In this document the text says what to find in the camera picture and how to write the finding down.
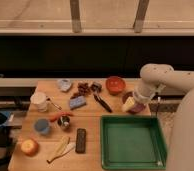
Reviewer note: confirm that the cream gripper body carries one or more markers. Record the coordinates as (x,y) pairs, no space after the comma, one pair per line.
(129,105)

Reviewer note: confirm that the dark red grape bunch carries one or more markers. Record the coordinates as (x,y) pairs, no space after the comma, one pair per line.
(83,90)

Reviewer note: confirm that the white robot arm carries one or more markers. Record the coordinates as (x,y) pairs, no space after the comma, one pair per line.
(154,79)

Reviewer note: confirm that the small metal cup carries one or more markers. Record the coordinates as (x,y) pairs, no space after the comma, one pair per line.
(64,122)

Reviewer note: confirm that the blue plastic cup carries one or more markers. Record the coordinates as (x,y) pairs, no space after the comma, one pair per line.
(42,126)

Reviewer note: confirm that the purple plate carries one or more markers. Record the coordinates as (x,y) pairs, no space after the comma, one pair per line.
(138,106)

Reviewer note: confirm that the red bowl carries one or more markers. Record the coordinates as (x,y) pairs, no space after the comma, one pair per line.
(115,85)

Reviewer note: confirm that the small dark object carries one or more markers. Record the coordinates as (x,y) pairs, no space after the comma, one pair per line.
(96,87)

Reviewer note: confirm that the green plastic tray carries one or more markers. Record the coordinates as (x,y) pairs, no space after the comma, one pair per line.
(132,143)

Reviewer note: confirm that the blue sponge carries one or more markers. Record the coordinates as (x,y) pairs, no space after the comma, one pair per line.
(77,102)

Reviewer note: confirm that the black remote control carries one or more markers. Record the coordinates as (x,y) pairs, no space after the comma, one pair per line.
(80,140)

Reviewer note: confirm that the light blue toy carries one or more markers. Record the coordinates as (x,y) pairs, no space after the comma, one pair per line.
(64,84)

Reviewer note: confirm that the white plastic knife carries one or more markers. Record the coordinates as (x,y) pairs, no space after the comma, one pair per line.
(69,147)

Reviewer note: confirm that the metal spoon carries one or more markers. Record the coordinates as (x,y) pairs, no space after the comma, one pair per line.
(54,104)

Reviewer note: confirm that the yellow banana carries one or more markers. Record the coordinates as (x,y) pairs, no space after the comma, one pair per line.
(62,144)

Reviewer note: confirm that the white mug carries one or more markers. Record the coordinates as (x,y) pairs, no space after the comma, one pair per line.
(39,99)

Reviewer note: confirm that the red apple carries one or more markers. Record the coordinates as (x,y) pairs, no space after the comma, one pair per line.
(29,147)

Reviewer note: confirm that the black handled tool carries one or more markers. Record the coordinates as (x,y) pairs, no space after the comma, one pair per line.
(102,103)

